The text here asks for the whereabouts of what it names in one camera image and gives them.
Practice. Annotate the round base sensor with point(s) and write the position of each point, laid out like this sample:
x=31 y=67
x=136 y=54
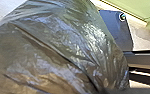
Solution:
x=122 y=16

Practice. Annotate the green glass door frame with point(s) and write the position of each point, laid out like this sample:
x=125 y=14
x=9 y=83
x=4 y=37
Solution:
x=134 y=8

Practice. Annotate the grey plastic trash bag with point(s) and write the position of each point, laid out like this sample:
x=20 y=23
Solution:
x=51 y=50

